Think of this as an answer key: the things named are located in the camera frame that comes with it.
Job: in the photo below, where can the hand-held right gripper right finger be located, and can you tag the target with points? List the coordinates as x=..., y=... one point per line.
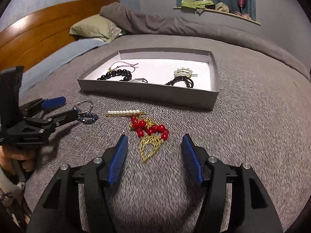
x=192, y=160

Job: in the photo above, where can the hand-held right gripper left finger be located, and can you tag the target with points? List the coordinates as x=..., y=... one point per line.
x=117, y=160

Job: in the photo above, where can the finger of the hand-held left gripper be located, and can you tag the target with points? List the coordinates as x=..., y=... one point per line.
x=54, y=102
x=63, y=116

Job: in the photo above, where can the pearl bar hairpin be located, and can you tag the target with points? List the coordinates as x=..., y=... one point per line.
x=124, y=112

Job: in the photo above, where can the grey cardboard box tray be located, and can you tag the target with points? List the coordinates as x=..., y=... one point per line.
x=145, y=94

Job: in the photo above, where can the thin dark bangle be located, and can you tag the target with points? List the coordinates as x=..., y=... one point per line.
x=143, y=79

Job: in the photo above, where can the pearl hair comb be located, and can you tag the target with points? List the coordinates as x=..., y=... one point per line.
x=181, y=70

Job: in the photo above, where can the person's left hand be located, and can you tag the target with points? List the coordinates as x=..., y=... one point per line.
x=21, y=157

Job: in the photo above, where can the light blue pillow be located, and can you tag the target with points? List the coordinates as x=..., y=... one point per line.
x=60, y=55

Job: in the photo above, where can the wooden headboard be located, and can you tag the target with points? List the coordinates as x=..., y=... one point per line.
x=36, y=34

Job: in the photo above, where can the grey bed cover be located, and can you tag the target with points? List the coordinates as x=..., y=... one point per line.
x=255, y=126

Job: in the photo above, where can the green pillow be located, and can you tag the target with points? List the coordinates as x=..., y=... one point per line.
x=94, y=28

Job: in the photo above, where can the grey duvet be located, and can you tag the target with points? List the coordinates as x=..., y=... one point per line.
x=194, y=29

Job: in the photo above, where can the window sill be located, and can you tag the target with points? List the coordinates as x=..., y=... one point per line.
x=218, y=11

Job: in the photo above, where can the pink trinkets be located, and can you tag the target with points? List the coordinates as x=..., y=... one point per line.
x=244, y=15

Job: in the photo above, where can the green cloth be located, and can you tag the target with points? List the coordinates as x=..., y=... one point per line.
x=194, y=4

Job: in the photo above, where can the beige plush toy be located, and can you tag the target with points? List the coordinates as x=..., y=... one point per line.
x=222, y=6

